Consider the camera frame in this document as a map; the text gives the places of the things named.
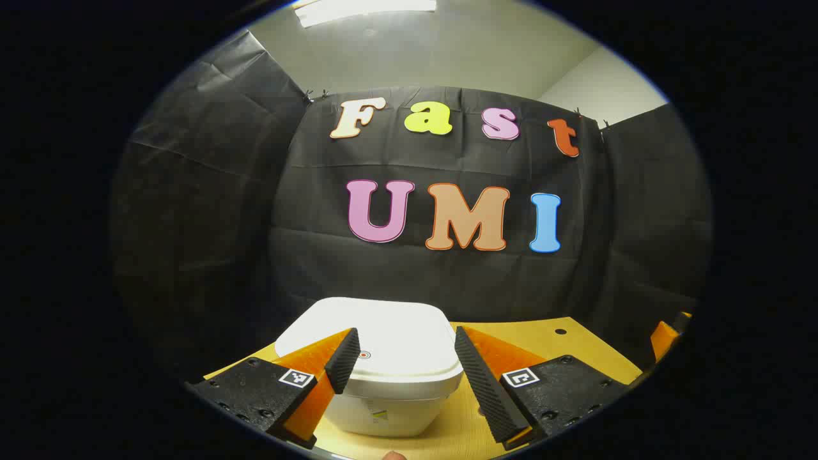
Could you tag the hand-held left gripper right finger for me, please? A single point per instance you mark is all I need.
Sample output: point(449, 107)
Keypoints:
point(482, 383)

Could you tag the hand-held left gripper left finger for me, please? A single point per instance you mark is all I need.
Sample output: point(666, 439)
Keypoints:
point(345, 358)

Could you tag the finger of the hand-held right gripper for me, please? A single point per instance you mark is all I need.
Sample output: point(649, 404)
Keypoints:
point(663, 338)

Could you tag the white desktop garbage bin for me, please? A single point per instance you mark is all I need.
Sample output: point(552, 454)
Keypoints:
point(396, 338)

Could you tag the wooden desktop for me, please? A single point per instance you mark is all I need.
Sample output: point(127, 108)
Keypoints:
point(575, 345)

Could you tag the black backdrop cloth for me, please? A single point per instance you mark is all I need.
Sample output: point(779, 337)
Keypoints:
point(211, 223)

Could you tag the ceiling light panel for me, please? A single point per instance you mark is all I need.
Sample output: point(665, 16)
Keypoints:
point(364, 9)

